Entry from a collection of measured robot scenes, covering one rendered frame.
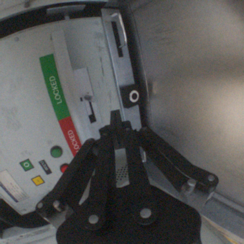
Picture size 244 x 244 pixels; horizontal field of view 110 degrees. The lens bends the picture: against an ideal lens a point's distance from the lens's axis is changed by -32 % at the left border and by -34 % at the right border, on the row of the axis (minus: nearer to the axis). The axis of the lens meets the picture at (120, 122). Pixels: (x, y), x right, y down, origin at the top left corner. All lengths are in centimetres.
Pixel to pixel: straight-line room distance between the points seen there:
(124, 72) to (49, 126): 24
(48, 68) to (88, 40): 12
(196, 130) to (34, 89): 39
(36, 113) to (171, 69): 33
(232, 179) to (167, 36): 37
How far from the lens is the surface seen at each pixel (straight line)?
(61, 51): 29
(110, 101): 36
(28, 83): 32
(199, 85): 28
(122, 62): 37
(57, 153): 35
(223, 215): 42
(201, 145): 33
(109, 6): 41
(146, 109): 41
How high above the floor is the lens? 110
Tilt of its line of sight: 25 degrees down
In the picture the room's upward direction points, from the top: 115 degrees counter-clockwise
